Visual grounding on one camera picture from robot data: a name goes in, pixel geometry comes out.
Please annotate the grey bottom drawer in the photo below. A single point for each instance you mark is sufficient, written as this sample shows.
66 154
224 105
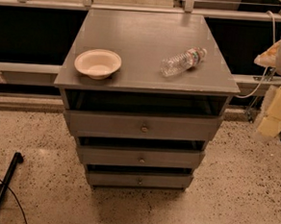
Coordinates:
138 180

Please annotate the grey drawer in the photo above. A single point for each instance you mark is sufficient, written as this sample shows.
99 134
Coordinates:
140 157
132 125
138 180

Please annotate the grey wooden drawer cabinet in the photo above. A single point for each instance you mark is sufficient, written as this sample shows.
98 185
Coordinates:
143 40

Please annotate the grey top drawer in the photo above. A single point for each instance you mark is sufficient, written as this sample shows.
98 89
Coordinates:
132 125

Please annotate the grey middle drawer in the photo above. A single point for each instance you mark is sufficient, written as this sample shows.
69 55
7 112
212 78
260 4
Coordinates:
140 157

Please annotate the clear plastic water bottle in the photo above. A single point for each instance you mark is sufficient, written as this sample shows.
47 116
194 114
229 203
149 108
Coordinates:
183 61

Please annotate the white paper bowl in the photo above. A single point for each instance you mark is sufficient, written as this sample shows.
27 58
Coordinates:
97 63

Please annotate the black metal stand leg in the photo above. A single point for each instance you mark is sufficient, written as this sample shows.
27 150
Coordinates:
1 189

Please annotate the grey metal railing frame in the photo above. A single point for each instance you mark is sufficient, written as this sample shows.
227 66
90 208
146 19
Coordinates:
35 35

